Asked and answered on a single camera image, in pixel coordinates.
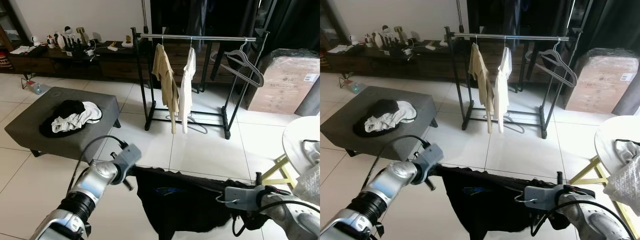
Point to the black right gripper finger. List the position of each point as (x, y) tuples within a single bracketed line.
[(559, 178), (258, 178)]

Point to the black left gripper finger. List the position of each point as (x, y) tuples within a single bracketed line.
[(432, 184), (128, 184)]

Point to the grey clothes hanger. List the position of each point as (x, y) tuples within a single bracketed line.
[(521, 131), (260, 80), (204, 131), (517, 200), (573, 80), (218, 200)]

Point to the black printed t-shirt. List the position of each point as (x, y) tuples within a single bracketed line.
[(480, 210), (175, 210)]

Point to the white quilted cloth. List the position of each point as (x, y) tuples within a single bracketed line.
[(625, 185), (310, 182)]

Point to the round white table gold legs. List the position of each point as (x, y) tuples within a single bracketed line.
[(300, 135), (607, 135)]

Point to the white ribbed garment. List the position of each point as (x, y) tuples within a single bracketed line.
[(390, 119), (75, 120)]

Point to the plain black garment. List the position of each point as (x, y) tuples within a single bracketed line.
[(70, 106), (385, 106)]

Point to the grey fabric ottoman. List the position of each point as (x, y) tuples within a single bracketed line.
[(345, 135), (30, 130)]

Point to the brown cardboard box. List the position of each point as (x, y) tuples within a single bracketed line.
[(600, 85), (285, 85)]

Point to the long white shirt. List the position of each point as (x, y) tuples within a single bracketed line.
[(501, 90), (186, 90)]

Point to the tan shirt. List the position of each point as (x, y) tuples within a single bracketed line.
[(480, 75), (165, 75)]

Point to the grey floor power strip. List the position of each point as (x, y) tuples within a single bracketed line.
[(39, 89), (356, 87)]

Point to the dark wooden tv stand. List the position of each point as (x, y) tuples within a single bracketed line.
[(365, 61), (50, 62)]

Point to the patterned woven basket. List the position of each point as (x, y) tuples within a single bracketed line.
[(324, 60), (5, 61)]

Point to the gold table lamp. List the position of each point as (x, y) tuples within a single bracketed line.
[(399, 30), (79, 31)]

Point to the white papers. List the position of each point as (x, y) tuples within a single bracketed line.
[(21, 50), (338, 49)]

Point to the silver slanted pole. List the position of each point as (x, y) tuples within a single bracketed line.
[(145, 15), (459, 15)]

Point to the black hanging clothes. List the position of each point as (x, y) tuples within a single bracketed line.
[(200, 15), (515, 15)]

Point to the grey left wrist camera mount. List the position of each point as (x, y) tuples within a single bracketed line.
[(429, 156), (129, 156)]

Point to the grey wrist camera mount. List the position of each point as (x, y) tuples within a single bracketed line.
[(542, 196), (429, 156), (129, 156), (242, 196)]

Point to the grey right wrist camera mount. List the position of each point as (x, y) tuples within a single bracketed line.
[(542, 196), (242, 196)]

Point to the black clothes rack silver rail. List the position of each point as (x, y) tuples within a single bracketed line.
[(200, 37), (515, 37)]

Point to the white security camera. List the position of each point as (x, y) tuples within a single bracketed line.
[(36, 41), (354, 40)]

